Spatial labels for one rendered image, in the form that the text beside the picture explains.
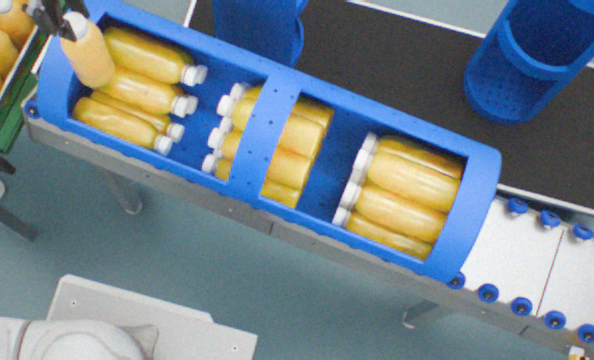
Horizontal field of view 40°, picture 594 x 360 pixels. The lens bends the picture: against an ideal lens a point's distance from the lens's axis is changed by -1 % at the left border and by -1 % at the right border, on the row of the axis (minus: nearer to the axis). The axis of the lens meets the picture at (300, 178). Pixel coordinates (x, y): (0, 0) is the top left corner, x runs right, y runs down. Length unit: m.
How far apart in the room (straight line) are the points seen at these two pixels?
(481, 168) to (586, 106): 1.37
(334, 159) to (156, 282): 1.09
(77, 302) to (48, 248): 1.16
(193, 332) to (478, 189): 0.60
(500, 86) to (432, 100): 0.24
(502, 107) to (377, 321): 0.81
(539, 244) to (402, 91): 1.02
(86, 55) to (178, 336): 0.56
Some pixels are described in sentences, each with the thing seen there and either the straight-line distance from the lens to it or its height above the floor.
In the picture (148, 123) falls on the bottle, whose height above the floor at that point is 1.08.
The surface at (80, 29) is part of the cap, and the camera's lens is 1.36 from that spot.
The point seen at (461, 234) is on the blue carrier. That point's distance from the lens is 1.52.
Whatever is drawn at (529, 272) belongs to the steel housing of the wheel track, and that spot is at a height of 0.93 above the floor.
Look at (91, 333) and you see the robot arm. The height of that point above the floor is 1.33.
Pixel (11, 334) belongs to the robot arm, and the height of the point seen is 1.29.
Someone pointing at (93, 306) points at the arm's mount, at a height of 1.07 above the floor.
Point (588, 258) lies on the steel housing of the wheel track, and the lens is 1.90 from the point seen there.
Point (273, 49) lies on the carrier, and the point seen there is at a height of 0.41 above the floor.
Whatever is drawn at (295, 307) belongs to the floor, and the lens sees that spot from 2.67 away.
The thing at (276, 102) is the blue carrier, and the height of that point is 1.23.
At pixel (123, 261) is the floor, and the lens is 2.72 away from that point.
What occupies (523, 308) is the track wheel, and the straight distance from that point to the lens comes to 1.78.
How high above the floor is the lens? 2.66
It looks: 75 degrees down
